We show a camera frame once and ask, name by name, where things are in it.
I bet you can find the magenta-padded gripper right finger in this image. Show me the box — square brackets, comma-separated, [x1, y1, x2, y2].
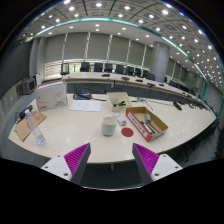
[131, 142, 184, 186]

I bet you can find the group of ceiling lights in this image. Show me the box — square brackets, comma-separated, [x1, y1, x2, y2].
[19, 0, 223, 84]

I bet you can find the large white printed carton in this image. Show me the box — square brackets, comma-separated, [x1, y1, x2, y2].
[34, 80, 69, 112]

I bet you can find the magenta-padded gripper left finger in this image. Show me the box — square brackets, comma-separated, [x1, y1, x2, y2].
[40, 142, 92, 186]

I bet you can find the black marker pen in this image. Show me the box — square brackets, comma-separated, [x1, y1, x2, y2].
[146, 121, 161, 134]
[140, 120, 155, 136]

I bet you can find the white paper sheet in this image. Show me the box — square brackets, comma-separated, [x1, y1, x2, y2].
[69, 99, 102, 113]

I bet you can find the small open beige cardboard box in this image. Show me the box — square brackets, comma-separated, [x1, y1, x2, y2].
[105, 91, 133, 113]

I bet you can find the black desk microphone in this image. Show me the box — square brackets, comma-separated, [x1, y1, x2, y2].
[172, 101, 183, 112]

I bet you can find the black power strip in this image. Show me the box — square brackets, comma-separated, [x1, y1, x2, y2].
[14, 104, 35, 123]

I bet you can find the long curved conference desk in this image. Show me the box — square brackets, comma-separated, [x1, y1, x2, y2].
[61, 71, 209, 108]

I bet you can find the open brown box red side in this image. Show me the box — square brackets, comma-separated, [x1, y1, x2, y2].
[125, 106, 169, 142]

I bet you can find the clear plastic water bottle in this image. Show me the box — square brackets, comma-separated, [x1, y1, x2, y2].
[23, 109, 46, 146]

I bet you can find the flat round red coaster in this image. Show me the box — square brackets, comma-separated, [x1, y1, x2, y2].
[120, 127, 135, 138]

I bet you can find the thin black cable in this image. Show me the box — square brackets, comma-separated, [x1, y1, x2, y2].
[135, 97, 155, 112]

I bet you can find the row of black office chairs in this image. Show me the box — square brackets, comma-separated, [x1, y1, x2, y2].
[59, 61, 178, 84]

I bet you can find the grey CRT monitor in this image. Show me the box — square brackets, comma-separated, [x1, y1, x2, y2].
[20, 78, 37, 95]

